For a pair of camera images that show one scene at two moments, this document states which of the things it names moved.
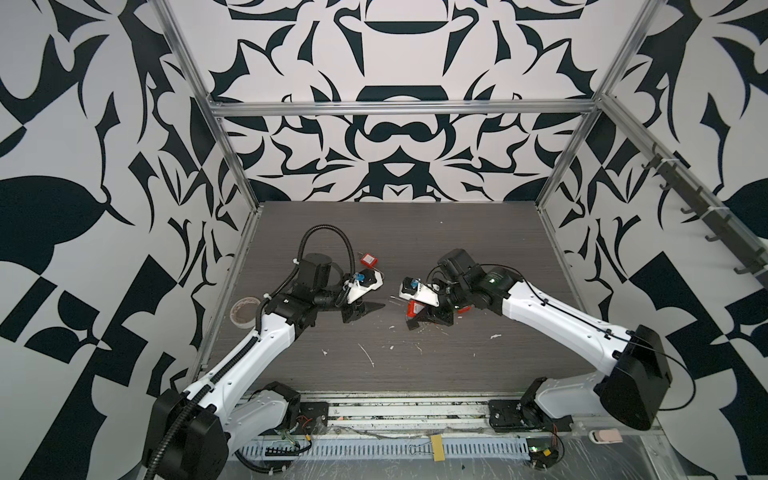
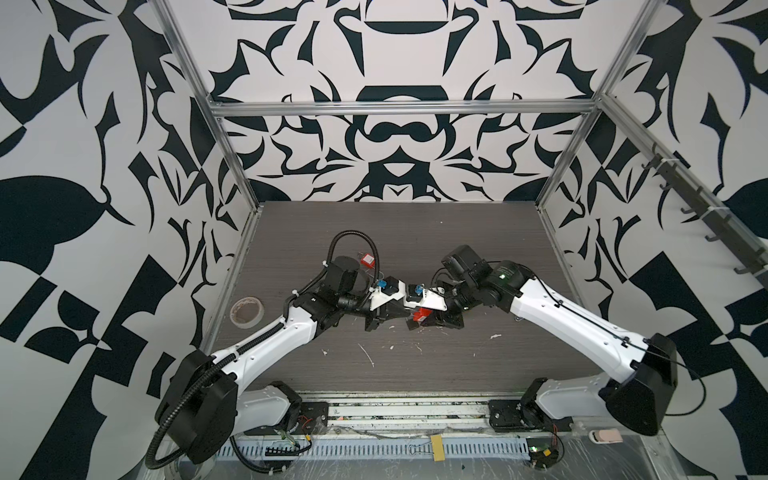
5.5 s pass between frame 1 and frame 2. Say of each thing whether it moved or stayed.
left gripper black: moved
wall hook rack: stayed
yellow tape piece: stayed
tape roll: stayed
